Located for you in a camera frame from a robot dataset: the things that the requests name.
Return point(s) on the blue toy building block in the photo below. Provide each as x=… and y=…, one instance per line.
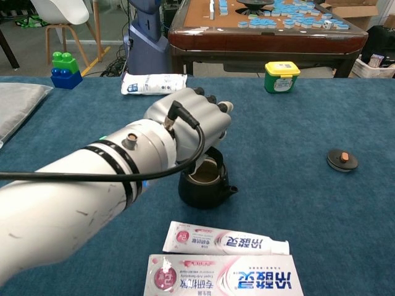
x=66, y=81

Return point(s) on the white toothpaste box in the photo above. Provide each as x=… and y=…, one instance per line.
x=216, y=277

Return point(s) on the white storage basket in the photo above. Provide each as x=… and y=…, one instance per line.
x=370, y=69

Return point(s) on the blue table cloth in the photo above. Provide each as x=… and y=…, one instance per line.
x=293, y=200

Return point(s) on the dark furniture leg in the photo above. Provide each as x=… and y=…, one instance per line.
x=7, y=49

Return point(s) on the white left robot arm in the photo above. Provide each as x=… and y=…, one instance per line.
x=61, y=209

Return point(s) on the grey plastic bag package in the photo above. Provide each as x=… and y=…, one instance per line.
x=15, y=101

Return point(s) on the green container with yellow lid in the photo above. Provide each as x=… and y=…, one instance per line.
x=281, y=81

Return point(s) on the black bag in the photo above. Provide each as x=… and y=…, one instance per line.
x=381, y=40

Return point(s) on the white blue printed pouch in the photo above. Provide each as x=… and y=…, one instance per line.
x=148, y=84

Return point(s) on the green cloth bag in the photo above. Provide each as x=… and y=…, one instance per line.
x=31, y=22

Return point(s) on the black lid with orange knob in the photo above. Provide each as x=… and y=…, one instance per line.
x=336, y=162

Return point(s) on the upright white mahjong tile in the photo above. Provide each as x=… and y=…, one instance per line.
x=212, y=9

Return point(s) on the blue white mahjong tile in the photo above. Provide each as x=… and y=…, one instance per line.
x=242, y=24
x=342, y=26

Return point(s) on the brown cardboard box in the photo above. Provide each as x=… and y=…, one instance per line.
x=355, y=12

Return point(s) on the white toothpaste tube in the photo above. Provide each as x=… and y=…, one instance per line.
x=216, y=242

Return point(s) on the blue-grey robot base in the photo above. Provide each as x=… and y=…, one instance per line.
x=146, y=46

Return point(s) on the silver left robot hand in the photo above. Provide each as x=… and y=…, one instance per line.
x=210, y=123

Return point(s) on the white die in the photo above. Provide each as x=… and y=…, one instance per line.
x=327, y=24

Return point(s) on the small black teapot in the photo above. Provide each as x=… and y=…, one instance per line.
x=200, y=197

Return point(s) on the black round table dish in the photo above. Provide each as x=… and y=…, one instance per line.
x=254, y=3

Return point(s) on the brown mahjong table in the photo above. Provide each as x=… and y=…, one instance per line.
x=262, y=41

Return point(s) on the green toy building block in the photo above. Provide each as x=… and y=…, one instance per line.
x=66, y=64

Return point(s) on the white chair with wooden legs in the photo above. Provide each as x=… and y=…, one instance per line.
x=58, y=12

